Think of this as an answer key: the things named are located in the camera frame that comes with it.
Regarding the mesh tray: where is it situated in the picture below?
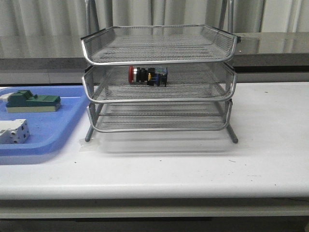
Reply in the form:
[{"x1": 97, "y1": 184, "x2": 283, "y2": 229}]
[
  {"x1": 82, "y1": 62, "x2": 237, "y2": 103},
  {"x1": 87, "y1": 100, "x2": 232, "y2": 133},
  {"x1": 81, "y1": 25, "x2": 241, "y2": 66}
]

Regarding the green and beige switch block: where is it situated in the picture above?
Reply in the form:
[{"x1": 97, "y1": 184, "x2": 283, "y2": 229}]
[{"x1": 6, "y1": 90, "x2": 61, "y2": 113}]

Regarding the blue plastic tray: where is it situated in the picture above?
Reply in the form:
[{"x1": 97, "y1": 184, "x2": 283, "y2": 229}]
[{"x1": 0, "y1": 86, "x2": 89, "y2": 156}]

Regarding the grey metal rack frame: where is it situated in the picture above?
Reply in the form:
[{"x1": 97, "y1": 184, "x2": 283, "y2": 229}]
[{"x1": 84, "y1": 0, "x2": 242, "y2": 144}]

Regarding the red emergency stop push button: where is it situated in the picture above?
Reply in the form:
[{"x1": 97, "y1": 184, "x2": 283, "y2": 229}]
[{"x1": 128, "y1": 66, "x2": 168, "y2": 87}]

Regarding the white curtain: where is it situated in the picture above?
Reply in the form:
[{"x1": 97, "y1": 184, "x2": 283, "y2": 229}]
[{"x1": 0, "y1": 0, "x2": 309, "y2": 36}]

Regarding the grey stone counter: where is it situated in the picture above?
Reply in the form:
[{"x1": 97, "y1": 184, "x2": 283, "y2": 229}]
[{"x1": 0, "y1": 32, "x2": 309, "y2": 86}]

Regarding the white circuit breaker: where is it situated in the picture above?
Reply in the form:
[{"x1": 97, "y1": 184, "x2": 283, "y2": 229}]
[{"x1": 0, "y1": 119, "x2": 30, "y2": 144}]

